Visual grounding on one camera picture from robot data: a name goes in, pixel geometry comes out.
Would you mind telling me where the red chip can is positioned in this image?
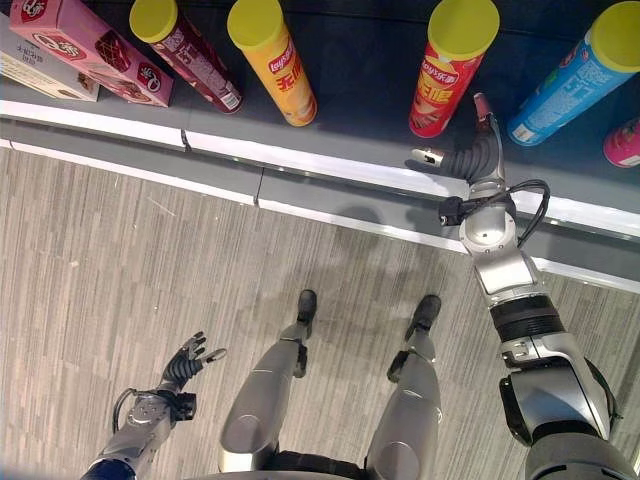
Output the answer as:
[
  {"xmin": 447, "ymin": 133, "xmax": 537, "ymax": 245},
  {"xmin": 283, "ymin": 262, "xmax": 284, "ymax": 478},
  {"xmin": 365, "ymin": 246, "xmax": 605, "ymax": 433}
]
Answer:
[{"xmin": 408, "ymin": 0, "xmax": 501, "ymax": 139}]

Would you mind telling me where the pink snack box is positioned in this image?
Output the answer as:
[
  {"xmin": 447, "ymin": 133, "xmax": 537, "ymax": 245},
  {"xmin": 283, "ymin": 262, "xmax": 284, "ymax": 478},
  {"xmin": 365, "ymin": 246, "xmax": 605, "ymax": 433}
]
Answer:
[{"xmin": 8, "ymin": 0, "xmax": 176, "ymax": 109}]

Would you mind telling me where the white snack box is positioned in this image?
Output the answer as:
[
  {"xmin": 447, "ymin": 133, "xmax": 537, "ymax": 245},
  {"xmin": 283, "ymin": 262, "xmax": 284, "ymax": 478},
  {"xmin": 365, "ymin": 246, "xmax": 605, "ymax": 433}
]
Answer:
[{"xmin": 0, "ymin": 12, "xmax": 101, "ymax": 103}]

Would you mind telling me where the yellow chip can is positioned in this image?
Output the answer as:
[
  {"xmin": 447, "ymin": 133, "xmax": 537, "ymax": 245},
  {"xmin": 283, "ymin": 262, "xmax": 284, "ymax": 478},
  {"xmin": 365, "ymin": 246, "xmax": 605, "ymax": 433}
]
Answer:
[{"xmin": 226, "ymin": 0, "xmax": 318, "ymax": 128}]

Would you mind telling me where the grey shelf board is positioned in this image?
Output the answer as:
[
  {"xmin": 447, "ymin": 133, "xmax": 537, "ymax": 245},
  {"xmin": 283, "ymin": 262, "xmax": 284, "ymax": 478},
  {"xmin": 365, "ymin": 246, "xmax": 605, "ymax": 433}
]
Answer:
[{"xmin": 0, "ymin": 0, "xmax": 640, "ymax": 294}]

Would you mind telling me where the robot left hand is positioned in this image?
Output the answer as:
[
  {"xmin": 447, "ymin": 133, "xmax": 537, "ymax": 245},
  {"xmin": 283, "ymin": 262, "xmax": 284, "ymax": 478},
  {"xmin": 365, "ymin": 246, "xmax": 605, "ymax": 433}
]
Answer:
[{"xmin": 158, "ymin": 330, "xmax": 228, "ymax": 392}]

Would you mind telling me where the blue chip can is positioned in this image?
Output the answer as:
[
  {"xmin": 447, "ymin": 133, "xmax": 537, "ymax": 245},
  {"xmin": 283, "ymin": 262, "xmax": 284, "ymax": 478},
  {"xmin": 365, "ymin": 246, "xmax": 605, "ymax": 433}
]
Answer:
[{"xmin": 506, "ymin": 0, "xmax": 640, "ymax": 147}]

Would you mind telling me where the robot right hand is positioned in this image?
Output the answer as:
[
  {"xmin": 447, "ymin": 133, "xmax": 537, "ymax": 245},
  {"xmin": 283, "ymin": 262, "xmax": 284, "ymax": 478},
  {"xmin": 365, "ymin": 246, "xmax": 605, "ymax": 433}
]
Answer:
[{"xmin": 410, "ymin": 92, "xmax": 505, "ymax": 185}]

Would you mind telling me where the pink chip can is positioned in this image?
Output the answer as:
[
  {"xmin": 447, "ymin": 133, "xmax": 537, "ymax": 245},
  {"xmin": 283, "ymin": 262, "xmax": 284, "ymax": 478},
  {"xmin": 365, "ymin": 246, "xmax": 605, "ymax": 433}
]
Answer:
[{"xmin": 602, "ymin": 117, "xmax": 640, "ymax": 169}]

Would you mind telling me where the maroon chip can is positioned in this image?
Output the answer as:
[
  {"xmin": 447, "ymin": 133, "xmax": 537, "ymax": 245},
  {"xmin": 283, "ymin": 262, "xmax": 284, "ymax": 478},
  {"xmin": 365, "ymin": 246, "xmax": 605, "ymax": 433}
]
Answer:
[{"xmin": 128, "ymin": 0, "xmax": 245, "ymax": 115}]

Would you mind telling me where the robot right leg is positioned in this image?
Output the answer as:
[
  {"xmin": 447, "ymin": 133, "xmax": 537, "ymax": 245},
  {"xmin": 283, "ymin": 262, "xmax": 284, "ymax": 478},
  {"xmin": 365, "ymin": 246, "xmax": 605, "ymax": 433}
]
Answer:
[{"xmin": 363, "ymin": 294, "xmax": 443, "ymax": 480}]

